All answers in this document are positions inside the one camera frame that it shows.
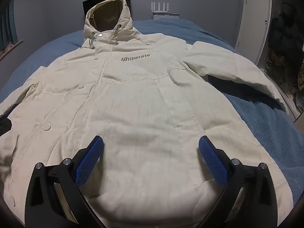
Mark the blue fleece blanket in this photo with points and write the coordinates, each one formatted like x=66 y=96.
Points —
x=273 y=135

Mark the white router with antennas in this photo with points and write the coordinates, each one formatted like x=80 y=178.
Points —
x=165 y=15

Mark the black board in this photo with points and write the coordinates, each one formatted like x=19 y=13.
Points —
x=86 y=4

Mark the cream hooded jacket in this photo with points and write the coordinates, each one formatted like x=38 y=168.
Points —
x=142 y=99

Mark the pile of dark clothes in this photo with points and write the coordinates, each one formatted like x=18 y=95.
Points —
x=285 y=40

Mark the white wardrobe door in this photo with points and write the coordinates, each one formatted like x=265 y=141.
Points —
x=254 y=16

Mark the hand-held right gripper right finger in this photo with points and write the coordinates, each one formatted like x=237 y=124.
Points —
x=212 y=163

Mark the blue curtain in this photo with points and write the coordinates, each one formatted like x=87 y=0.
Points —
x=9 y=28

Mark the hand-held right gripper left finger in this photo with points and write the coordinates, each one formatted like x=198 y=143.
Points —
x=89 y=163

